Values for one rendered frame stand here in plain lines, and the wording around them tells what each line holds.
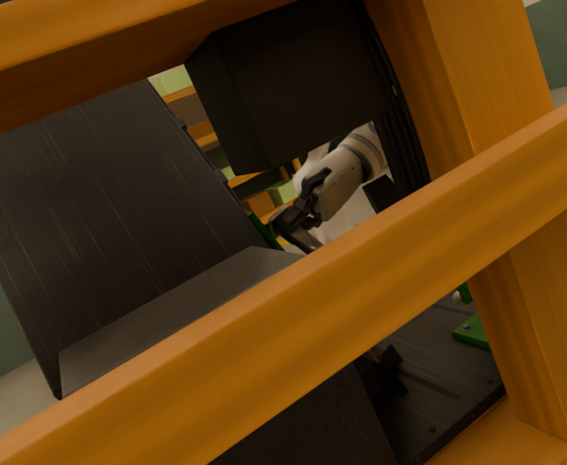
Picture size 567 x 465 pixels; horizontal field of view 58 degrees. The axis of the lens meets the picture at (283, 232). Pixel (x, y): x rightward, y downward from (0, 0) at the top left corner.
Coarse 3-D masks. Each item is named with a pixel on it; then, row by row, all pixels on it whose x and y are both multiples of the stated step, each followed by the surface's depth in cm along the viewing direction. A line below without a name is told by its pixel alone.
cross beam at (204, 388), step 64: (448, 192) 48; (512, 192) 52; (320, 256) 46; (384, 256) 46; (448, 256) 49; (256, 320) 41; (320, 320) 43; (384, 320) 46; (128, 384) 37; (192, 384) 39; (256, 384) 41; (0, 448) 36; (64, 448) 35; (128, 448) 37; (192, 448) 39
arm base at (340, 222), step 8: (344, 208) 157; (312, 216) 156; (336, 216) 155; (344, 216) 156; (328, 224) 155; (336, 224) 155; (344, 224) 156; (352, 224) 159; (320, 232) 157; (328, 232) 156; (336, 232) 155; (344, 232) 156; (320, 240) 159; (328, 240) 157
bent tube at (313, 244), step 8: (280, 208) 83; (288, 208) 83; (272, 216) 83; (272, 224) 83; (272, 232) 86; (280, 232) 84; (288, 232) 83; (296, 232) 82; (304, 232) 82; (296, 240) 82; (304, 240) 81; (312, 240) 81; (304, 248) 81; (312, 248) 80
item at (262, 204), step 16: (160, 80) 582; (176, 80) 589; (176, 96) 581; (192, 128) 604; (208, 128) 612; (240, 176) 623; (288, 176) 703; (256, 192) 671; (272, 192) 671; (288, 192) 660; (256, 208) 642; (272, 208) 652
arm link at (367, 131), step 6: (360, 126) 88; (366, 126) 87; (372, 126) 86; (354, 132) 88; (360, 132) 87; (366, 132) 87; (372, 132) 86; (366, 138) 86; (372, 138) 86; (378, 138) 86; (372, 144) 86; (378, 144) 86; (378, 150) 86; (384, 156) 87; (384, 162) 88
